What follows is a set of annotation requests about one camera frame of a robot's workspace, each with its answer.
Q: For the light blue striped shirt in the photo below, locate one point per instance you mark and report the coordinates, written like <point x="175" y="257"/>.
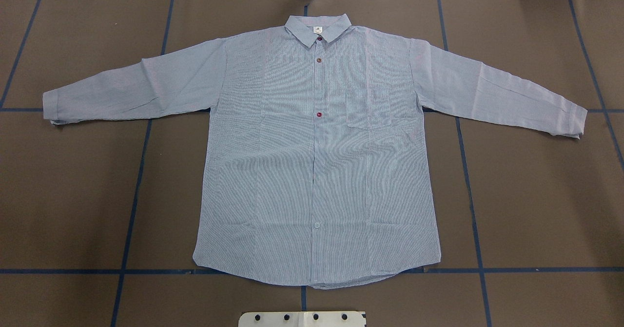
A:
<point x="316" y="170"/>

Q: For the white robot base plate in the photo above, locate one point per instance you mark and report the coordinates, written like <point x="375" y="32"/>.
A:
<point x="303" y="319"/>

